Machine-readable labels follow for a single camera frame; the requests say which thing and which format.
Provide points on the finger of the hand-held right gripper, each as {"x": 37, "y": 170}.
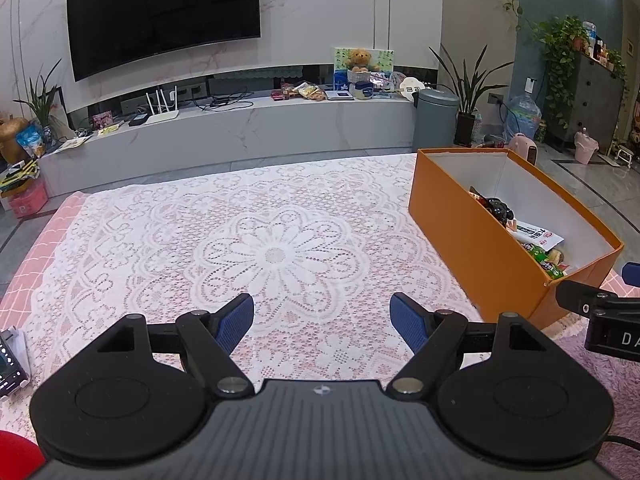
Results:
{"x": 632, "y": 274}
{"x": 575, "y": 295}

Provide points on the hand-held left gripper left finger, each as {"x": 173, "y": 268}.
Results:
{"x": 235, "y": 320}

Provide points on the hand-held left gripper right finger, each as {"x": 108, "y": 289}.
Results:
{"x": 407, "y": 322}

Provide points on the green sausage stick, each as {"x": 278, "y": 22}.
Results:
{"x": 542, "y": 257}

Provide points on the white printed snack packet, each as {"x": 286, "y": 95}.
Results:
{"x": 535, "y": 232}

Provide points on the orange cardboard box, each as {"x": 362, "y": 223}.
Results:
{"x": 450, "y": 220}

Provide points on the black snack packet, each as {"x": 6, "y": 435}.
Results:
{"x": 497, "y": 207}

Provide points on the pink fluffy rug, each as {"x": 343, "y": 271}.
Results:
{"x": 600, "y": 400}

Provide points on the white lace tablecloth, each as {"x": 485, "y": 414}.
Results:
{"x": 275, "y": 255}

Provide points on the pink small bin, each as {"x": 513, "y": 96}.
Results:
{"x": 586, "y": 150}

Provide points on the pink heater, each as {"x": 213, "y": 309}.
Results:
{"x": 524, "y": 147}

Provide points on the grey cabinet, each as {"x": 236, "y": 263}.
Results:
{"x": 595, "y": 95}

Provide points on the blue water jug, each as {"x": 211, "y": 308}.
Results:
{"x": 525, "y": 117}

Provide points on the grey television console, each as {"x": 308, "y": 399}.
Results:
{"x": 250, "y": 130}

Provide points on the long-leaf plant in black pot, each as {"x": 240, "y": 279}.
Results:
{"x": 465, "y": 130}

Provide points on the grey trash bin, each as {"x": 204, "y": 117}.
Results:
{"x": 435, "y": 120}

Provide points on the white router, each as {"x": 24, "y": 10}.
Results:
{"x": 160, "y": 117}

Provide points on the black small box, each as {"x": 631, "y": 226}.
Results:
{"x": 137, "y": 120}

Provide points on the black remote device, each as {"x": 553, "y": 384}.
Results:
{"x": 12, "y": 370}

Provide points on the bottles on cabinet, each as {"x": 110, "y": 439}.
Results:
{"x": 597, "y": 47}

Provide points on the blue jar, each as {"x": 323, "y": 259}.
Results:
{"x": 361, "y": 91}

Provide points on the white scale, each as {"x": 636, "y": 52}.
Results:
{"x": 340, "y": 95}

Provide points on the pink storage box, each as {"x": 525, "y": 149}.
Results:
{"x": 27, "y": 202}

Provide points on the white booklet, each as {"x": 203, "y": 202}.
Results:
{"x": 72, "y": 144}

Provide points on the pink photo card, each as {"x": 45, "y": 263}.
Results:
{"x": 102, "y": 120}

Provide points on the pile of snack packets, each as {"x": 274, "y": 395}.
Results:
{"x": 307, "y": 91}

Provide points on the green ivy plant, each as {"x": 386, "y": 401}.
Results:
{"x": 560, "y": 45}

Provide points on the pile of yellow black packets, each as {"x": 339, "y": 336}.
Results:
{"x": 20, "y": 175}

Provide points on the green picture card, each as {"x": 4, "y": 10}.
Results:
{"x": 385, "y": 60}

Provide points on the brown teddy bear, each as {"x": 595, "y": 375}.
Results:
{"x": 359, "y": 57}

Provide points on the blue snack bag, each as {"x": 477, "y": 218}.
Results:
{"x": 30, "y": 140}

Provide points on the brown gourd vase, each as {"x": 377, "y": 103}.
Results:
{"x": 12, "y": 140}

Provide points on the black television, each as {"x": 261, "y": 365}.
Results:
{"x": 160, "y": 15}

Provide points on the wall socket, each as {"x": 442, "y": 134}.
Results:
{"x": 495, "y": 98}

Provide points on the white wall plug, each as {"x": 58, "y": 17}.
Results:
{"x": 530, "y": 84}

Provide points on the black picture frame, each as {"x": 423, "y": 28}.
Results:
{"x": 62, "y": 120}

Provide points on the long-leaf plant by picture frame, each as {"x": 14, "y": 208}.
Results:
{"x": 42, "y": 105}

